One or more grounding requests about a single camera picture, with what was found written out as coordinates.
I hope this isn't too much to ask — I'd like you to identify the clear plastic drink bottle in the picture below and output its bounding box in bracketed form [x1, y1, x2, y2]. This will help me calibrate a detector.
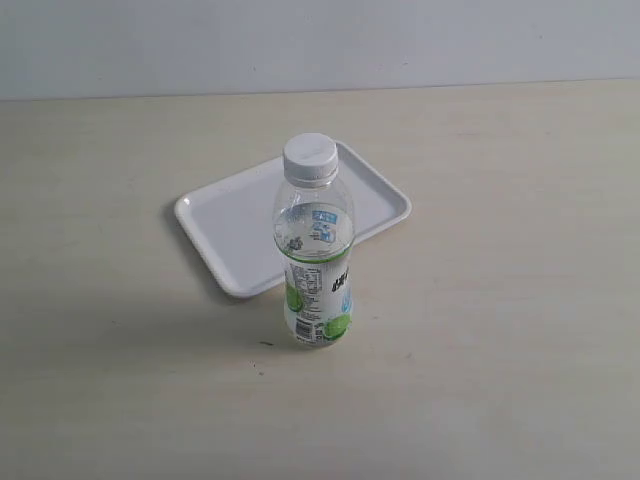
[272, 166, 357, 350]

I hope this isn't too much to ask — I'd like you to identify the white rectangular plastic tray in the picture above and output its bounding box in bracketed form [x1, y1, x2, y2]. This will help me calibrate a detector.
[174, 141, 412, 298]

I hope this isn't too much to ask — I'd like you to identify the white bottle cap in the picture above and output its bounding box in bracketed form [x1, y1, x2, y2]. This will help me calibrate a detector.
[283, 133, 339, 186]

